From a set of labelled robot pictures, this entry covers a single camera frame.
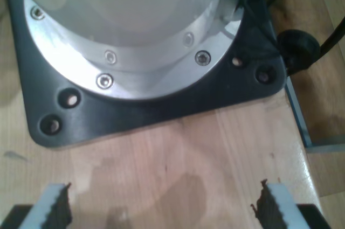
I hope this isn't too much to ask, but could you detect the grey metal bench rail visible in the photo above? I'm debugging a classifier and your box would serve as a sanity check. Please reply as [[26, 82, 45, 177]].
[[285, 77, 345, 155]]

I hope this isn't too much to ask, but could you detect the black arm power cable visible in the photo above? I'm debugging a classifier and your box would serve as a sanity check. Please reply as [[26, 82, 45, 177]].
[[277, 18, 345, 76]]

